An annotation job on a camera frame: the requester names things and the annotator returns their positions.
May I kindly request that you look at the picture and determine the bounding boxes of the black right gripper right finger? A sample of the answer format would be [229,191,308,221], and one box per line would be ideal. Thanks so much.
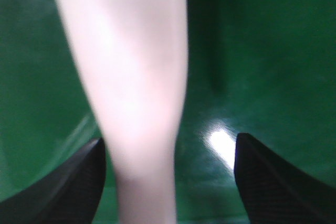
[234,133,335,223]

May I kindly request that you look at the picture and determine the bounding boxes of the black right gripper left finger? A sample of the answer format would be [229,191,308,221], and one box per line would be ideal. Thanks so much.
[1,138,106,223]

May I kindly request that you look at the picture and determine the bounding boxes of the pink hand broom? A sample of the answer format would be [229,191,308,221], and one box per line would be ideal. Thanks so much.
[56,0,188,223]

